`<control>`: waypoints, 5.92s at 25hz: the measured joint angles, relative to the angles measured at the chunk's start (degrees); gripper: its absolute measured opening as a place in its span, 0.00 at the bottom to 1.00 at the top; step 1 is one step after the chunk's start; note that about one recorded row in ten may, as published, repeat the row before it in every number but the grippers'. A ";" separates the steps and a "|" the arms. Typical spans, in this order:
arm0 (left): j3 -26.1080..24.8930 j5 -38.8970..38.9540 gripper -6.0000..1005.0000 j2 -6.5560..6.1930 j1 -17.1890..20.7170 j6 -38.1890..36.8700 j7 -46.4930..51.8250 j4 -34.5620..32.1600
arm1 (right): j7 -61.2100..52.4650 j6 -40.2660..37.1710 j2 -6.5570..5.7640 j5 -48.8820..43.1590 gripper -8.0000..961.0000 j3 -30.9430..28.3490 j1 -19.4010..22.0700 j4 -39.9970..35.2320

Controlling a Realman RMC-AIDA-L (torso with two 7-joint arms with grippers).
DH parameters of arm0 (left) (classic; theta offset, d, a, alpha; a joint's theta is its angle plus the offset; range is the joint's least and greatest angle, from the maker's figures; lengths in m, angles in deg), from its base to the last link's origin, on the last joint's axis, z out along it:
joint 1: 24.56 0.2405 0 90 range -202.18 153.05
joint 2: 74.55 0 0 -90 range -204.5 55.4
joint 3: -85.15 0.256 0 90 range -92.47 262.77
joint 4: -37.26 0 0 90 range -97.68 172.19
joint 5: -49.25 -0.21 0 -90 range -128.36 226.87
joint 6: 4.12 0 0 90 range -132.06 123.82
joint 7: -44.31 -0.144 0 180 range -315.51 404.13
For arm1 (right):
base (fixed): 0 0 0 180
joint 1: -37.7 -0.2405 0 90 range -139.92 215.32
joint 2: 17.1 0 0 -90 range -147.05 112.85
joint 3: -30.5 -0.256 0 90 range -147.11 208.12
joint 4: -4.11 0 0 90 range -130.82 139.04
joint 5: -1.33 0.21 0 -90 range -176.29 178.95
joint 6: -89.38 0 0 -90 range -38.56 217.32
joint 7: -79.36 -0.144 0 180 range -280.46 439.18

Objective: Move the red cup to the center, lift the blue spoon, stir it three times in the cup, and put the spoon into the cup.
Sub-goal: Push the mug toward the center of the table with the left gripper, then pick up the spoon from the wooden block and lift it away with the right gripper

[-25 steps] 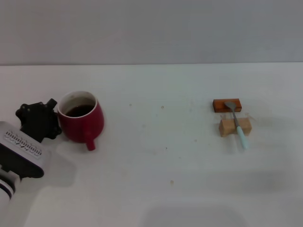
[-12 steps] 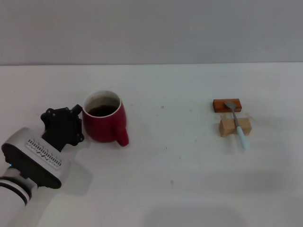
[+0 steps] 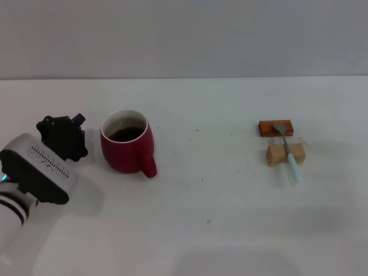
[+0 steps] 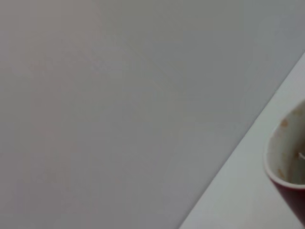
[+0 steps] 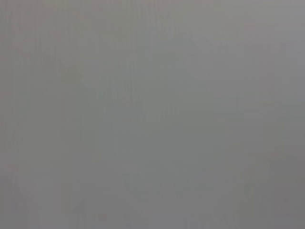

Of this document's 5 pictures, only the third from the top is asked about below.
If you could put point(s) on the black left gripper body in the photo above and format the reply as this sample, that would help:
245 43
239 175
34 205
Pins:
63 138

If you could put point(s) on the red ceramic mug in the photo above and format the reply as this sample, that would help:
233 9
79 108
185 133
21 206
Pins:
126 158

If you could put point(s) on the light wooden spoon rest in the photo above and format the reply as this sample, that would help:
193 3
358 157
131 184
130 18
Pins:
274 155

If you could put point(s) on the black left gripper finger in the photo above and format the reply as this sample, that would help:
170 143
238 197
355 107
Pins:
79 118

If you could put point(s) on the dark coffee liquid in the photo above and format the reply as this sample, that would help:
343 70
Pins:
126 134

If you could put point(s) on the dark brown wooden block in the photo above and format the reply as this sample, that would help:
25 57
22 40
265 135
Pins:
266 129

